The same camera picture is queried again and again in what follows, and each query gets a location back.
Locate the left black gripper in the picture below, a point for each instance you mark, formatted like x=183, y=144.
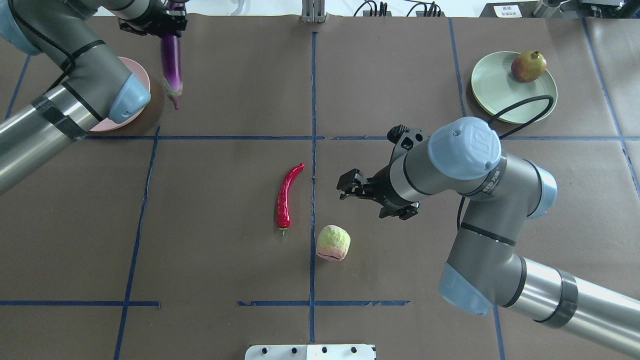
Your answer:
x=150, y=19

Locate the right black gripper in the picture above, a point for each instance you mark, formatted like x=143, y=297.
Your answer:
x=384, y=186

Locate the purple eggplant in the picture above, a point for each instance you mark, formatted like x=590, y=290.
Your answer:
x=170, y=49

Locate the pale pink peach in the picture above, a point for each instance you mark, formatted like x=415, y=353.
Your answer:
x=333, y=243

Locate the red chili pepper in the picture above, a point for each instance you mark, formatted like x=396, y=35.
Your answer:
x=283, y=219

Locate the red yellow pomegranate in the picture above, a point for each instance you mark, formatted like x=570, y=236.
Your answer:
x=528, y=66

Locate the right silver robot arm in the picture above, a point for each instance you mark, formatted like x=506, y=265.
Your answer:
x=482, y=269

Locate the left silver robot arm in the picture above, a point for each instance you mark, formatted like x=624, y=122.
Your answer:
x=94, y=84

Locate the pink plate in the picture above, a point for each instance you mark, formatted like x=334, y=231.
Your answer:
x=131, y=100

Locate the light green plate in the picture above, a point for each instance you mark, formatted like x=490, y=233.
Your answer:
x=495, y=88

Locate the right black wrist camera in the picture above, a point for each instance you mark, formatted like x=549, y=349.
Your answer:
x=404, y=139

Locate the grey aluminium post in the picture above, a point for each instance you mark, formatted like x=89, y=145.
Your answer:
x=313, y=11

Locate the white metal base plate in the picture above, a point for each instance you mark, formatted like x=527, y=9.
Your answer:
x=349, y=351

